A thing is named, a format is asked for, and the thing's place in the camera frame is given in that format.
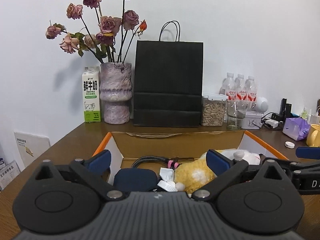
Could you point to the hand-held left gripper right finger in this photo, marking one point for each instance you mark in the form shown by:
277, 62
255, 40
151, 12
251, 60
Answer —
218, 163

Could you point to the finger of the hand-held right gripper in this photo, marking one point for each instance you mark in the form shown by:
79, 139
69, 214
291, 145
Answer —
281, 163
307, 152

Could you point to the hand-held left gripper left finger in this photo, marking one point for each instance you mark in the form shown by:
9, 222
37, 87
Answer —
100, 161

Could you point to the white and yellow plush toy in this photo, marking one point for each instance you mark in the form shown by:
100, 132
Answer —
192, 175

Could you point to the navy blue zip case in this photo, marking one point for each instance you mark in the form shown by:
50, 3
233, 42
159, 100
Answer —
135, 180

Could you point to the orange printed cardboard box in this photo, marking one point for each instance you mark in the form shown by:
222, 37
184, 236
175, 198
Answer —
175, 145

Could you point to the yellow mug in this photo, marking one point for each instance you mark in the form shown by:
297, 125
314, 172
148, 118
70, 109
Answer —
313, 136

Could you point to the small white round case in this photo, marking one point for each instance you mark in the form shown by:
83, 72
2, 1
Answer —
289, 145

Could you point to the purple tissue pack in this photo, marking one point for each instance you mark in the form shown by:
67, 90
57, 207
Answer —
295, 130

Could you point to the wooden desk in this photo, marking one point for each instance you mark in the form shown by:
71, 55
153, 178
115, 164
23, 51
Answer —
75, 145

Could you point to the small clear spray bottle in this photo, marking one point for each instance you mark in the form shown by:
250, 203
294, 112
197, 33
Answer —
304, 113

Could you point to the white charger plug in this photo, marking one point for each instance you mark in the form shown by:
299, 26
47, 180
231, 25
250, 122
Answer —
271, 123

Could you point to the clear drinking glass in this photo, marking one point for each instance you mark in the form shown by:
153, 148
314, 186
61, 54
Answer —
235, 123

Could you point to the short black block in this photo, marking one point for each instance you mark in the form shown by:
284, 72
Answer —
289, 110

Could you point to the tall black block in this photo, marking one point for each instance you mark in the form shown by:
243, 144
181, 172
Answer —
283, 110

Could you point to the white tin box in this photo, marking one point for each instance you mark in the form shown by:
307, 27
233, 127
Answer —
252, 121

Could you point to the clear container of seeds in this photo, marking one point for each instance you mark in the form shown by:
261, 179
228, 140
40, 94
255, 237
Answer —
212, 112

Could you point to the white power adapter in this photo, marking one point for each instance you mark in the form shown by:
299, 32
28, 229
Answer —
167, 186
167, 174

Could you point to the white round speaker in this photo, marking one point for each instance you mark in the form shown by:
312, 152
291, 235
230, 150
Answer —
262, 103

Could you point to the white flat box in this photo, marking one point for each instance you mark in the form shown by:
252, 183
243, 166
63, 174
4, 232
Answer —
32, 148

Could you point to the green and white milk carton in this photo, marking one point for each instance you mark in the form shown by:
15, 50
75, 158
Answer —
91, 92

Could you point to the mottled purple ceramic vase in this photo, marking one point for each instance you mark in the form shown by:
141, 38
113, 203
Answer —
115, 92

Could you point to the red label water bottle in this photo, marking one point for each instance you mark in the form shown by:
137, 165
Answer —
240, 86
228, 86
251, 90

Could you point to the black paper shopping bag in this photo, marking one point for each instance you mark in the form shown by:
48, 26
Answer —
167, 80

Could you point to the dried pink rose bouquet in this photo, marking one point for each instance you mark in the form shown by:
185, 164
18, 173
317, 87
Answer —
107, 25

